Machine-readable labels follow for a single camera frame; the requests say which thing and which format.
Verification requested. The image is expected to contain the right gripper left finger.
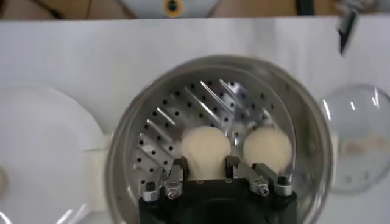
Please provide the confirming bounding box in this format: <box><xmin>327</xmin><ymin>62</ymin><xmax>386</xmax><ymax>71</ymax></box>
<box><xmin>140</xmin><ymin>156</ymin><xmax>189</xmax><ymax>203</ymax></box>

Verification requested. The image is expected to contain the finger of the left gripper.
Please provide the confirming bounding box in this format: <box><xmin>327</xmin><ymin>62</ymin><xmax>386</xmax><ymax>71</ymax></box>
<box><xmin>335</xmin><ymin>0</ymin><xmax>360</xmax><ymax>56</ymax></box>

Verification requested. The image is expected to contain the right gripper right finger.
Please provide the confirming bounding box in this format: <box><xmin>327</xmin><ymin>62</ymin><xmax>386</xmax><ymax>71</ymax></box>
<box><xmin>224</xmin><ymin>155</ymin><xmax>294</xmax><ymax>197</ymax></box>

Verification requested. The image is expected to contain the white steamed baozi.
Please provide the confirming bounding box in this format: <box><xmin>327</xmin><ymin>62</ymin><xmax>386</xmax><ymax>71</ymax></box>
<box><xmin>243</xmin><ymin>126</ymin><xmax>293</xmax><ymax>176</ymax></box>
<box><xmin>180</xmin><ymin>126</ymin><xmax>232</xmax><ymax>180</ymax></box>

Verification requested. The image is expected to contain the perforated steel steamer basket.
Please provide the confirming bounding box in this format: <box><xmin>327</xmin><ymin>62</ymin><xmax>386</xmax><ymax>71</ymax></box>
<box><xmin>105</xmin><ymin>54</ymin><xmax>335</xmax><ymax>224</ymax></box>

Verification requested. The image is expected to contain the glass pot lid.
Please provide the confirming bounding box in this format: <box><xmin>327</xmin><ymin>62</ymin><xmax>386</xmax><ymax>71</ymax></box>
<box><xmin>319</xmin><ymin>83</ymin><xmax>390</xmax><ymax>195</ymax></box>

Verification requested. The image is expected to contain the white round plate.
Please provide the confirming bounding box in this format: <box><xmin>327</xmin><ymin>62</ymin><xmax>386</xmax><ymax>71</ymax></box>
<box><xmin>0</xmin><ymin>85</ymin><xmax>107</xmax><ymax>224</ymax></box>

